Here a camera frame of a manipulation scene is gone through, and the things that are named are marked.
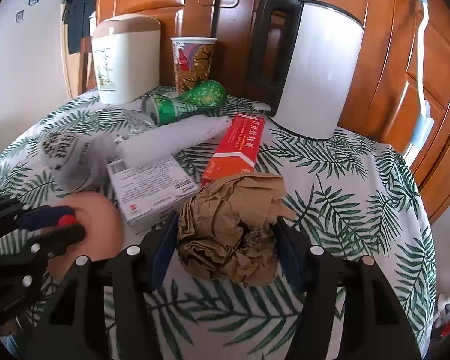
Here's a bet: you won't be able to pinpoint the wooden chair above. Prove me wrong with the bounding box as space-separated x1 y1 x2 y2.
78 36 97 95

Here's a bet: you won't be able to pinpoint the white medicine box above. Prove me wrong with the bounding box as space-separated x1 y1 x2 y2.
108 156 198 234

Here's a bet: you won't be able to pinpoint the wooden wardrobe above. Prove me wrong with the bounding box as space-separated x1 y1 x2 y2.
97 0 450 221

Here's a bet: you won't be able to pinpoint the white canister brown lid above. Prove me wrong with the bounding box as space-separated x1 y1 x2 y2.
91 14 161 106

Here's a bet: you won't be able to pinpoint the dark hanging clothes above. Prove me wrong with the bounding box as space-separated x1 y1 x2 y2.
62 0 97 55

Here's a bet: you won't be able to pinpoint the patterned paper cup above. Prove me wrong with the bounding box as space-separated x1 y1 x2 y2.
170 37 217 94

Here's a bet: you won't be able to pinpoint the green crushed can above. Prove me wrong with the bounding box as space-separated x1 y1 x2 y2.
141 80 227 127

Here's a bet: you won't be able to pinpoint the white blue cable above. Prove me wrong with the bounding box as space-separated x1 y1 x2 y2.
397 0 435 166

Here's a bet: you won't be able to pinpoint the red orange toothpaste box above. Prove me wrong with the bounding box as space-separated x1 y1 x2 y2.
201 114 266 185

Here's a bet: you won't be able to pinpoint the peach silicone lid red knob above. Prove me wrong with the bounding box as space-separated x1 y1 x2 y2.
48 192 124 281

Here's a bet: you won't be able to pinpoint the brown paper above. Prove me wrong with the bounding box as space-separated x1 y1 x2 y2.
177 172 296 287

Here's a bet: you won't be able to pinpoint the white electric kettle black handle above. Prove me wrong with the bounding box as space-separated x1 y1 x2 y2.
247 0 364 140

